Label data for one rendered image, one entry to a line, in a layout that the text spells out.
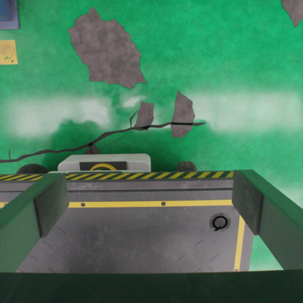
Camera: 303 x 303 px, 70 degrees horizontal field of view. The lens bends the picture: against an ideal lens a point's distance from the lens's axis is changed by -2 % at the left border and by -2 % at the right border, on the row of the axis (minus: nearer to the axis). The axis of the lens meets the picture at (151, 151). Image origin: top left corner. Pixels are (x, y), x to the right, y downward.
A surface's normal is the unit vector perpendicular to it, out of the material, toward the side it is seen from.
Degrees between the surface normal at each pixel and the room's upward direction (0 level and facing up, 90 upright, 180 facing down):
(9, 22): 0
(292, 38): 0
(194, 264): 0
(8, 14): 90
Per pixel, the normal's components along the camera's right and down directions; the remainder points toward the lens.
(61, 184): 1.00, -0.02
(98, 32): -0.01, 0.25
